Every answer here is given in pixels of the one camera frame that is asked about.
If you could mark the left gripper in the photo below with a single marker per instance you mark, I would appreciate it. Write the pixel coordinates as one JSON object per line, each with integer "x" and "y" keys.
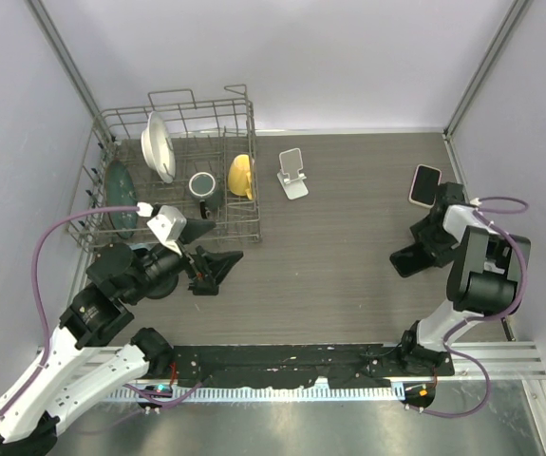
{"x": 216, "y": 264}

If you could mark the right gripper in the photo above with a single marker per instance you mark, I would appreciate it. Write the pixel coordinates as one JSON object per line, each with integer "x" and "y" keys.
{"x": 421, "y": 232}

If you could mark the black folding phone stand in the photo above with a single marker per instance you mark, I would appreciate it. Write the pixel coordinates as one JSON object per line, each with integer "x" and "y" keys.
{"x": 203, "y": 282}

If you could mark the black phone pink case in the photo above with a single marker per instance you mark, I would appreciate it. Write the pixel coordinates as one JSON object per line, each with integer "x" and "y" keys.
{"x": 424, "y": 185}

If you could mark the black phone clear case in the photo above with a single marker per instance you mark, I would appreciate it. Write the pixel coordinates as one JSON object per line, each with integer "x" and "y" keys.
{"x": 163, "y": 290}

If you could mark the white folding phone stand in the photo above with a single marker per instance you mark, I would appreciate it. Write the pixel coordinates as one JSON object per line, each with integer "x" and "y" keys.
{"x": 290, "y": 175}

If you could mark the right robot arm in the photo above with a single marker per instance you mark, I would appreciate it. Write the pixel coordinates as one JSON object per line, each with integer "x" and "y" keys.
{"x": 487, "y": 274}

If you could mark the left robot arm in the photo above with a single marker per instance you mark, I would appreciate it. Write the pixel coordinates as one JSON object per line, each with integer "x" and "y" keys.
{"x": 46, "y": 399}

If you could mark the dark green mug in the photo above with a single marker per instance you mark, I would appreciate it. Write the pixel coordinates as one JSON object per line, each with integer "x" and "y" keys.
{"x": 205, "y": 190}

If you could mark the yellow cup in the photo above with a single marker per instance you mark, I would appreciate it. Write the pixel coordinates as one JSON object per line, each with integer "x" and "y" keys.
{"x": 240, "y": 177}

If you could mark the teal plate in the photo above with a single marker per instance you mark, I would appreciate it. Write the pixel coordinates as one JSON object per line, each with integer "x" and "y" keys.
{"x": 120, "y": 191}

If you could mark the white bowl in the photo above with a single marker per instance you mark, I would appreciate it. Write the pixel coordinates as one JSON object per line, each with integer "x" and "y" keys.
{"x": 157, "y": 149}

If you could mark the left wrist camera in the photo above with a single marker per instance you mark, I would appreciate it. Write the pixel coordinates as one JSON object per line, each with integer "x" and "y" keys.
{"x": 167, "y": 226}

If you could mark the wire dish rack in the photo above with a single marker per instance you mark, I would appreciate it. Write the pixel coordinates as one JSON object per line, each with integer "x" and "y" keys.
{"x": 206, "y": 134}

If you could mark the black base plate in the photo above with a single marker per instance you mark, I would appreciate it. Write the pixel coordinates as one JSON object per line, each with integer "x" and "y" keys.
{"x": 289, "y": 367}

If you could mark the white slotted cable duct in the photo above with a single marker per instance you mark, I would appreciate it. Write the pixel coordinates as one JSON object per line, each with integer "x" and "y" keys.
{"x": 320, "y": 392}

